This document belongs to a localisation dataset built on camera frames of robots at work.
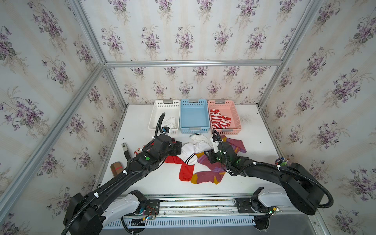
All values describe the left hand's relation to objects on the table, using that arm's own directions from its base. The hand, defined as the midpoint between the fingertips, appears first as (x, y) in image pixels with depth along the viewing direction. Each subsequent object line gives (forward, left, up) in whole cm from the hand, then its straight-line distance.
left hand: (176, 143), depth 79 cm
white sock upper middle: (+7, -16, -15) cm, 23 cm away
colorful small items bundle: (-9, -58, -4) cm, 59 cm away
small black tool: (+2, +32, -12) cm, 35 cm away
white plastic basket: (+42, +7, -15) cm, 45 cm away
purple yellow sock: (+7, -39, -14) cm, 42 cm away
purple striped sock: (-8, -23, -14) cm, 29 cm away
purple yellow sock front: (-14, -17, -15) cm, 26 cm away
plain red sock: (-9, -6, -16) cm, 20 cm away
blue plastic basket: (+34, -12, -17) cm, 40 cm away
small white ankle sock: (+24, +6, -12) cm, 28 cm away
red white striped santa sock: (+32, -28, -14) cm, 45 cm away
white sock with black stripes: (0, -7, -13) cm, 15 cm away
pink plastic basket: (+41, -39, -14) cm, 58 cm away
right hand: (0, -19, -9) cm, 21 cm away
